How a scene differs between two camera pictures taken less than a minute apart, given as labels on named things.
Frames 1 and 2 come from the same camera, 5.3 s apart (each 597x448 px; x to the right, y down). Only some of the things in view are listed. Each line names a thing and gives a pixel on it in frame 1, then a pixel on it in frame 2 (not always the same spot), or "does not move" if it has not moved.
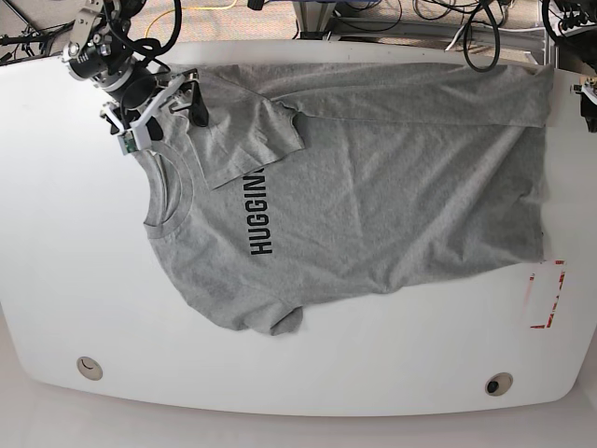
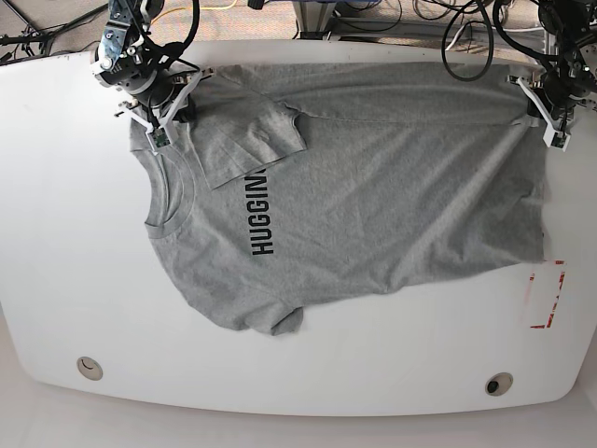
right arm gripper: [588, 105] to [554, 98]
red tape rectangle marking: [549, 317] does not move
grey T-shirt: [318, 179] does not move
